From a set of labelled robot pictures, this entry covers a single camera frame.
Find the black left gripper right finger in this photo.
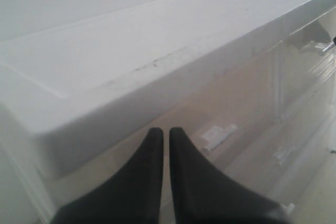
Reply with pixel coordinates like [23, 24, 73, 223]
[169, 127, 289, 223]

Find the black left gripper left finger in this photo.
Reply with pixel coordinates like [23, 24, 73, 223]
[54, 128, 164, 223]

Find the clear drawer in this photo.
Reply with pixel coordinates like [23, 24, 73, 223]
[47, 54, 276, 223]
[275, 9, 335, 116]

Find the white plastic drawer cabinet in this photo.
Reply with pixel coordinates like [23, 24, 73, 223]
[1, 0, 335, 223]

